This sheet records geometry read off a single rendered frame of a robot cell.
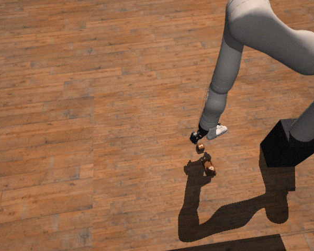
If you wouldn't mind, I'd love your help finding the brown rectangular tray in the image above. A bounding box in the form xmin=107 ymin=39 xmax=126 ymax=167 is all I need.
xmin=202 ymin=159 xmax=216 ymax=176

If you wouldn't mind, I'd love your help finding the small brown cube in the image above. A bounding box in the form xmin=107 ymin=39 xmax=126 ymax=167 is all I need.
xmin=196 ymin=142 xmax=205 ymax=152
xmin=206 ymin=165 xmax=216 ymax=174

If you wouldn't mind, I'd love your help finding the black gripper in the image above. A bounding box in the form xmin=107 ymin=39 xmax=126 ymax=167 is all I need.
xmin=189 ymin=124 xmax=208 ymax=145

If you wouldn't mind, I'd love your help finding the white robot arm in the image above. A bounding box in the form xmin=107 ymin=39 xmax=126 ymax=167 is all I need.
xmin=199 ymin=0 xmax=314 ymax=142

